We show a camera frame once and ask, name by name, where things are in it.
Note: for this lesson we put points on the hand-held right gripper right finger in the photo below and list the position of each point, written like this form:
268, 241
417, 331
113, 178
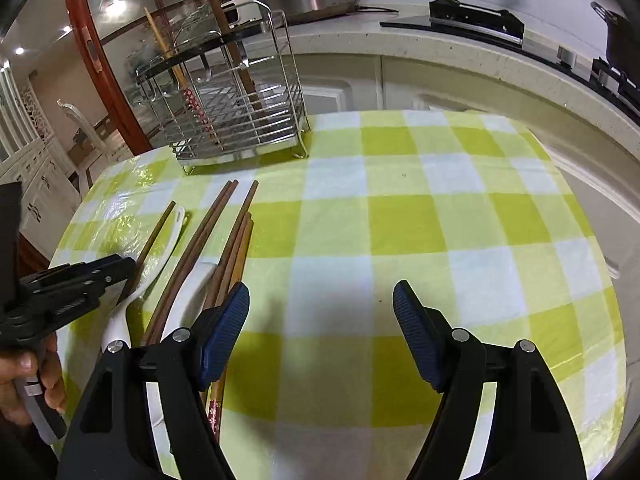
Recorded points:
415, 335

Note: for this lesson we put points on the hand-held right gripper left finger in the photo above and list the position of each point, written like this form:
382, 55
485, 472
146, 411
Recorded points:
227, 332

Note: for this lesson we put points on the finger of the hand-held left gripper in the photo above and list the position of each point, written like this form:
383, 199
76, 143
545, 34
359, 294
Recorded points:
65, 307
112, 269

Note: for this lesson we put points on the white ceramic spoon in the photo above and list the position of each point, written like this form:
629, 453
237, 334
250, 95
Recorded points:
150, 280
192, 290

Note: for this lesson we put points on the dark brown wooden chopstick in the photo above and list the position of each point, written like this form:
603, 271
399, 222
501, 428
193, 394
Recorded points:
157, 232
202, 235
236, 235
225, 25
196, 260

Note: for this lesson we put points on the brown chopstick red patterned end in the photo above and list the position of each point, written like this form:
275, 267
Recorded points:
234, 255
243, 260

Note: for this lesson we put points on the person's left hand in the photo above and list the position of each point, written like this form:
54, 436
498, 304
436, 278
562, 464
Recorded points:
15, 366

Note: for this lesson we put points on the white carved sideboard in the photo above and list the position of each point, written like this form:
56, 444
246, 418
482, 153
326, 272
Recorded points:
30, 160

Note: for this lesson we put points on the white dining chair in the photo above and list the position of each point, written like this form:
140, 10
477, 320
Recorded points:
87, 135

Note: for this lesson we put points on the light bamboo chopstick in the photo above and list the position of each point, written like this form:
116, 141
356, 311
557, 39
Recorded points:
162, 45

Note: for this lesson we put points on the beige kitchen countertop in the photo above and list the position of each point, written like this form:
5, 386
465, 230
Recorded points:
450, 55

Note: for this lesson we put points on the small white appliance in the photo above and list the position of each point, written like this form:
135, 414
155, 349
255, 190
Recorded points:
237, 11

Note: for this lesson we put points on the black gas stove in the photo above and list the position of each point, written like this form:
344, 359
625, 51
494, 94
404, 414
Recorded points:
475, 12

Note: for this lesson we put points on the black cooking pot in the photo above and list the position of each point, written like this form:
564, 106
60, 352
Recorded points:
620, 35

